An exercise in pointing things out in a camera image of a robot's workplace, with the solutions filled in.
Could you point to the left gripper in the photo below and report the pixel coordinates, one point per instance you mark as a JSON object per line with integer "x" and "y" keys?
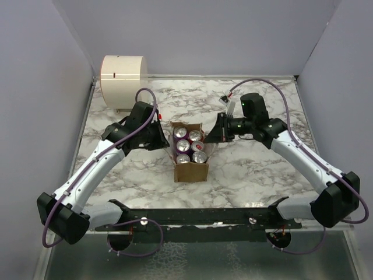
{"x": 162, "y": 142}

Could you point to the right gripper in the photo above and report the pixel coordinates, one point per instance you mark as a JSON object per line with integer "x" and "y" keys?
{"x": 220, "y": 132}

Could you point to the purple soda can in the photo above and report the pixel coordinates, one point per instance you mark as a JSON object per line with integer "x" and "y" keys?
{"x": 180, "y": 132}
{"x": 182, "y": 147}

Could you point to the red soda can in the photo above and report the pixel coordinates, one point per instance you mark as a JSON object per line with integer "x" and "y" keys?
{"x": 195, "y": 135}

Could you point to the blue and silver energy can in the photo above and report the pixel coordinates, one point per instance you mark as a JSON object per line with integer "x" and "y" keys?
{"x": 197, "y": 146}

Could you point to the black and gold can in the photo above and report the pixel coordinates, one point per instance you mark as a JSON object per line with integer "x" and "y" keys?
{"x": 199, "y": 157}

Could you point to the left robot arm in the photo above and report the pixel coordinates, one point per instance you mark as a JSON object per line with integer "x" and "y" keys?
{"x": 64, "y": 211}

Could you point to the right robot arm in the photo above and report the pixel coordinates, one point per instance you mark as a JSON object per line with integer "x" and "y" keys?
{"x": 337, "y": 191}

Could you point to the silver top can front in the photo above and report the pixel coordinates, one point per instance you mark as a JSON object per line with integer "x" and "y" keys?
{"x": 182, "y": 158}

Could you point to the cream cylindrical container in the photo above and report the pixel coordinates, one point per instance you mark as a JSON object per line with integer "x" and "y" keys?
{"x": 120, "y": 78}

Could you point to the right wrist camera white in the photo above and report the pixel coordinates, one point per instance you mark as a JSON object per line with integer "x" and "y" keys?
{"x": 230, "y": 105}

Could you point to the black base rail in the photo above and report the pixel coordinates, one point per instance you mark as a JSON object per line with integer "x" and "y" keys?
{"x": 197, "y": 225}

